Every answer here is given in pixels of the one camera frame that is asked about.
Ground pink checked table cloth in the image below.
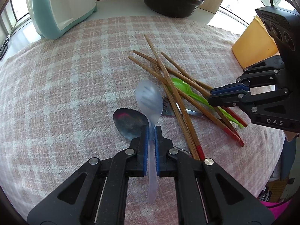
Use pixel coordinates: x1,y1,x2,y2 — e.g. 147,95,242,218
1,16,285,224

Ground black scissors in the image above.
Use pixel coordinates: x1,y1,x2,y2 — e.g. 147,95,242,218
0,35,11,60

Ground translucent plastic spoon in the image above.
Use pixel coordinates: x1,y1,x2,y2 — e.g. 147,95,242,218
135,80,163,203

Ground teal white electric cooker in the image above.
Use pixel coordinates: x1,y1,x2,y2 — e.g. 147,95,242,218
25,0,97,40

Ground green plastic spoon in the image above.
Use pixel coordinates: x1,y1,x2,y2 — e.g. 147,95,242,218
171,78,248,128

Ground large metal spoon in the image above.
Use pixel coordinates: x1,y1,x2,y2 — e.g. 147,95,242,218
113,108,149,141

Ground metal fork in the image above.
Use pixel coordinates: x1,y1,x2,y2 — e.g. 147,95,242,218
162,97,211,121

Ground yellow plastic utensil container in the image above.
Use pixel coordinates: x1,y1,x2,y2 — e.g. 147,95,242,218
232,16,280,69

